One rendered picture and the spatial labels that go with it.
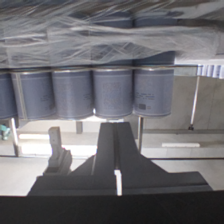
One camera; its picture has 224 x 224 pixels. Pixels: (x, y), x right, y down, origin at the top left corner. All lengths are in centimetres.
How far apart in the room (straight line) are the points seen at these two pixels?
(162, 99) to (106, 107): 9
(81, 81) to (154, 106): 12
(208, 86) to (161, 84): 317
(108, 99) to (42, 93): 11
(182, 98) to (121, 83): 301
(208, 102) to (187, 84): 55
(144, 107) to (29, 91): 18
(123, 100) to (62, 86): 10
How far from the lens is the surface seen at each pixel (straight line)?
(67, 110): 27
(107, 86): 25
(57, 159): 49
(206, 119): 359
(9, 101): 32
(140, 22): 27
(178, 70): 160
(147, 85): 26
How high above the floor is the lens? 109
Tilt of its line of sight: 16 degrees up
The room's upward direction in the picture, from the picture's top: 180 degrees counter-clockwise
